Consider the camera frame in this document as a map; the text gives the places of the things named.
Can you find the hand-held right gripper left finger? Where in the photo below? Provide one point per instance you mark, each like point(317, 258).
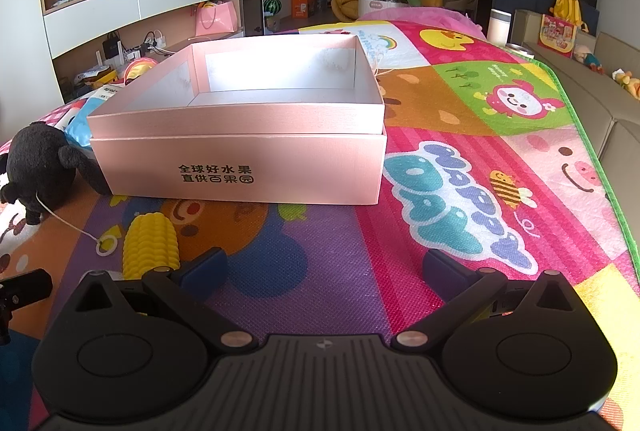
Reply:
point(205, 267)

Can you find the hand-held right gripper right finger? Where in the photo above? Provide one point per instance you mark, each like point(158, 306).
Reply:
point(442, 270)

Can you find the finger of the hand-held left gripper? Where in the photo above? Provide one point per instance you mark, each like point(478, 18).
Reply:
point(27, 285)

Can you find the yellow toy corn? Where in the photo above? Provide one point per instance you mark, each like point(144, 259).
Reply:
point(150, 241)

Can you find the pink cardboard box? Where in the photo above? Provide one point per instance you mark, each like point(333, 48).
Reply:
point(240, 151)

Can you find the black plush toy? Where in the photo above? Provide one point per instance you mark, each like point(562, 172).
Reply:
point(35, 156)

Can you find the blue packet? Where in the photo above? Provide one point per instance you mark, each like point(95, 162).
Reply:
point(77, 131)

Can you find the colourful printed play mat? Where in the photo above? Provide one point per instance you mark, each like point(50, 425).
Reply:
point(450, 161)

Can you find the beige sofa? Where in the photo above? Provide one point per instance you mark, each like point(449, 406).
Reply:
point(600, 111)

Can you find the silver metal cup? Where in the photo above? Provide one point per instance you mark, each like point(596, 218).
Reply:
point(522, 49)

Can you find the pink gift bag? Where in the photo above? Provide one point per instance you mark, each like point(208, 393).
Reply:
point(215, 18)

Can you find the white cylinder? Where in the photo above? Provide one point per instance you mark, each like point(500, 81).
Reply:
point(500, 26)

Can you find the pink blanket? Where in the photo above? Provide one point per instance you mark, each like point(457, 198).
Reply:
point(425, 16)

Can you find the colourful plush toy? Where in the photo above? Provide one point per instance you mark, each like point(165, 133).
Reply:
point(590, 58)

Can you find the red printed gift bag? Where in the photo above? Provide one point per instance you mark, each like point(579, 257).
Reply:
point(557, 36)

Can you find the yellow soft toy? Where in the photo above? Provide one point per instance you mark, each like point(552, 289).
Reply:
point(627, 83)

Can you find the watermelon ball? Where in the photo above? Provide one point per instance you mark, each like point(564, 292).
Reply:
point(271, 6)

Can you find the orange box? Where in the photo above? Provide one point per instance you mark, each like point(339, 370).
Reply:
point(302, 6)

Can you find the dark cabinet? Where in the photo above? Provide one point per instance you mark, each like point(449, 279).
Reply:
point(530, 1)

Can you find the yellow backpack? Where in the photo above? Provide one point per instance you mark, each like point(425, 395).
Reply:
point(567, 8)

